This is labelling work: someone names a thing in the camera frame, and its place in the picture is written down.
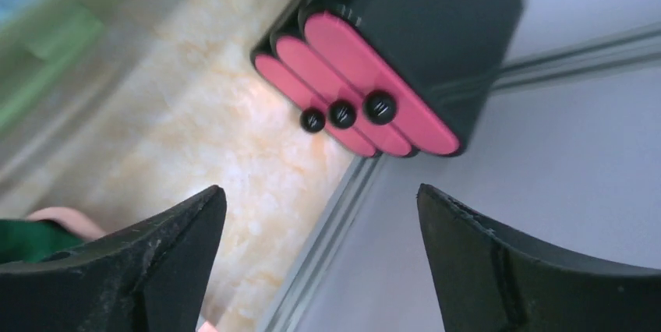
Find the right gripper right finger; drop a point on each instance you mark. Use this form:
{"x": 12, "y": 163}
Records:
{"x": 489, "y": 276}

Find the green hard-shell suitcase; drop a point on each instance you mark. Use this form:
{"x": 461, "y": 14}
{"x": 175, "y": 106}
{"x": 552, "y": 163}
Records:
{"x": 40, "y": 40}

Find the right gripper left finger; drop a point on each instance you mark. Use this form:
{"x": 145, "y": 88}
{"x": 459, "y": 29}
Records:
{"x": 151, "y": 276}

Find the aluminium frame rail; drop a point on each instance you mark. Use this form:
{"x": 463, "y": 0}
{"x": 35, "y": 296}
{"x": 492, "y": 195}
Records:
{"x": 567, "y": 150}

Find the dark green garment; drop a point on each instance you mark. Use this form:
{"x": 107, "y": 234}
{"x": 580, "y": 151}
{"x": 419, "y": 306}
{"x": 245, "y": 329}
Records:
{"x": 33, "y": 241}

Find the black pink drawer cabinet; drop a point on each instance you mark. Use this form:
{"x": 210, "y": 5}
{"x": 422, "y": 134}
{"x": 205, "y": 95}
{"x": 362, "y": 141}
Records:
{"x": 389, "y": 76}

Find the pink plastic basket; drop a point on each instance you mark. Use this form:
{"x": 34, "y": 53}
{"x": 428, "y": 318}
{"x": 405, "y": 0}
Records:
{"x": 72, "y": 220}

